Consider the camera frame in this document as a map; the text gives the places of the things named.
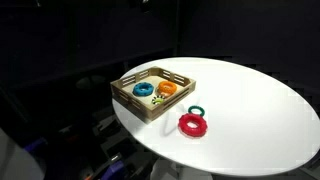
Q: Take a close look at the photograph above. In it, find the black white striped ring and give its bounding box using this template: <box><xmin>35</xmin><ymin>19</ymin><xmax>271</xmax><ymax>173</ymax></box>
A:
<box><xmin>151</xmin><ymin>96</ymin><xmax>164</xmax><ymax>106</ymax></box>

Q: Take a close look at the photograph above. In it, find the red ribbed ring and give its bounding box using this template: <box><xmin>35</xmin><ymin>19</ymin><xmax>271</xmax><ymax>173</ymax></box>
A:
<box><xmin>177</xmin><ymin>113</ymin><xmax>208</xmax><ymax>137</ymax></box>

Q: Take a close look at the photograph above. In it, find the slatted wooden tray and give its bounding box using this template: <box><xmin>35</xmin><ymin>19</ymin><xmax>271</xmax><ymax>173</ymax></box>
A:
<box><xmin>110</xmin><ymin>66</ymin><xmax>197</xmax><ymax>122</ymax></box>

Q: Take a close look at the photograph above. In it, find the dark green thin ring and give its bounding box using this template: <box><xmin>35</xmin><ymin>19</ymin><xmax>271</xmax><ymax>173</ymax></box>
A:
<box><xmin>187</xmin><ymin>105</ymin><xmax>206</xmax><ymax>117</ymax></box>

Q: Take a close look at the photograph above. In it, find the orange bumpy ring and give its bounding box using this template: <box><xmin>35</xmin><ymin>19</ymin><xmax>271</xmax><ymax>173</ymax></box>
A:
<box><xmin>157</xmin><ymin>80</ymin><xmax>178</xmax><ymax>98</ymax></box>

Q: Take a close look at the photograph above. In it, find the white table pedestal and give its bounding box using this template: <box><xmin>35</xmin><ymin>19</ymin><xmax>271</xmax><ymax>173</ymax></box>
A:
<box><xmin>149</xmin><ymin>159</ymin><xmax>214</xmax><ymax>180</ymax></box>

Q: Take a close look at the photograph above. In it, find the white rounded object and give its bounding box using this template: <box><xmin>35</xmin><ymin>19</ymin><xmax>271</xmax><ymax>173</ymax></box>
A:
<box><xmin>0</xmin><ymin>128</ymin><xmax>45</xmax><ymax>180</ymax></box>

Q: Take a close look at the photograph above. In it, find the blue dotted ring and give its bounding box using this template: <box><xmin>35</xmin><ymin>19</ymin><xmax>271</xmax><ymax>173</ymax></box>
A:
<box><xmin>132</xmin><ymin>81</ymin><xmax>155</xmax><ymax>98</ymax></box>

